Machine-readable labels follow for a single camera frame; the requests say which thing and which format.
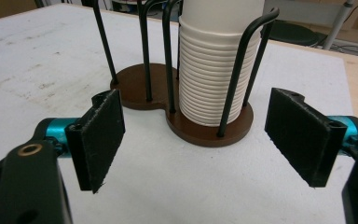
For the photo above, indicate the black round stool seat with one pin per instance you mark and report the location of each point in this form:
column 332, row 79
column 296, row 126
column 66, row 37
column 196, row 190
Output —
column 292, row 32

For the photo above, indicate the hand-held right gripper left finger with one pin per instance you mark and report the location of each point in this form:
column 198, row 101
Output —
column 98, row 140

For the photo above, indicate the brown cup holder rack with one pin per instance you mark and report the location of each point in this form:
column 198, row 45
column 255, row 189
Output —
column 195, row 105

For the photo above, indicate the metal stand pole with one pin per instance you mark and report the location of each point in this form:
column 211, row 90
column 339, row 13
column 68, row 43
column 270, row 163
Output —
column 338, row 23

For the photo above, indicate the stack of white paper cups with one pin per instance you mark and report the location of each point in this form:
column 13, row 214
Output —
column 213, row 62

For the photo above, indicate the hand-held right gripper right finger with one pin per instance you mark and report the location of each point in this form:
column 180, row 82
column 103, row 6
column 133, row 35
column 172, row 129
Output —
column 304, row 137

